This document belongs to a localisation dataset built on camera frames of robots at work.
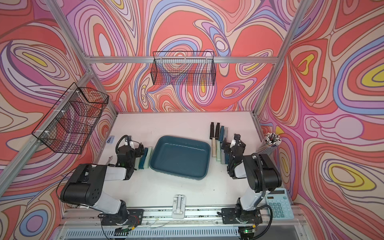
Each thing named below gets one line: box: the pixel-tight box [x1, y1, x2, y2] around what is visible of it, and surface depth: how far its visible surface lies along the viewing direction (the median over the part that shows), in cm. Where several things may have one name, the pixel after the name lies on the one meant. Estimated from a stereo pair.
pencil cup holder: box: [256, 132, 282, 156], surface depth 86 cm
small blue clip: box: [106, 135, 115, 144], surface depth 103 cm
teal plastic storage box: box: [149, 135, 211, 181], surface depth 97 cm
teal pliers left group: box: [138, 147, 148, 170], surface depth 92 cm
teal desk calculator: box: [265, 188, 295, 221], surface depth 76 cm
